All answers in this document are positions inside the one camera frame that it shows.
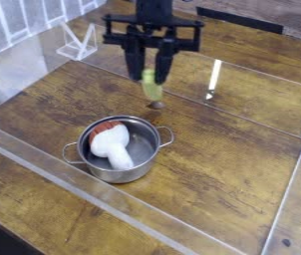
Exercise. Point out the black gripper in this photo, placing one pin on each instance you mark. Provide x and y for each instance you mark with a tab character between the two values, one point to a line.
152	34

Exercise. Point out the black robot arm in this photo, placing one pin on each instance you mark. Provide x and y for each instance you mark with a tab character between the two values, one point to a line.
155	9

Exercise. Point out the plush mushroom toy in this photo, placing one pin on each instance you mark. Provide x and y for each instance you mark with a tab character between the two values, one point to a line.
109	141

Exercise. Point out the small steel pot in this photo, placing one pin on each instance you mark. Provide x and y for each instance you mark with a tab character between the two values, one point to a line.
147	140

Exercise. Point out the clear acrylic triangle bracket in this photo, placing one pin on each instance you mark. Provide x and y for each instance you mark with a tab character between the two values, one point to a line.
78	49

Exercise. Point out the black wall strip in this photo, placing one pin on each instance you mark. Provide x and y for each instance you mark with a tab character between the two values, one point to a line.
240	20

